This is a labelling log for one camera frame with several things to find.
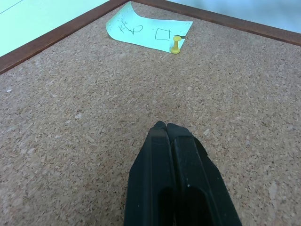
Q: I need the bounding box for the yellow pushpin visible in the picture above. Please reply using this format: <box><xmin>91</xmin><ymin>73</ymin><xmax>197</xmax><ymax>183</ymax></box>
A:
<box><xmin>170</xmin><ymin>35</ymin><xmax>181</xmax><ymax>55</ymax></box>

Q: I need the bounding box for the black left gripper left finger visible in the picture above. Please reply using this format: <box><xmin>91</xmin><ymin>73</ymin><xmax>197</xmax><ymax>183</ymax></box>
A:
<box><xmin>123</xmin><ymin>121</ymin><xmax>177</xmax><ymax>226</ymax></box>

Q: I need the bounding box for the cork board with wooden frame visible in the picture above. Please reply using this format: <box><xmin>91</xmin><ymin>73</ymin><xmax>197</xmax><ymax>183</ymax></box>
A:
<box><xmin>0</xmin><ymin>0</ymin><xmax>301</xmax><ymax>226</ymax></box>

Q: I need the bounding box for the green paper note with writing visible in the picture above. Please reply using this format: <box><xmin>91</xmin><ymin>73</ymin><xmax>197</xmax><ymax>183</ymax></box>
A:
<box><xmin>105</xmin><ymin>1</ymin><xmax>194</xmax><ymax>53</ymax></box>

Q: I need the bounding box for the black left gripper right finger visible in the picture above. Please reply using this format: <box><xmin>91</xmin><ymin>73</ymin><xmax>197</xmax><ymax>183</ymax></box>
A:
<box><xmin>166</xmin><ymin>122</ymin><xmax>243</xmax><ymax>226</ymax></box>

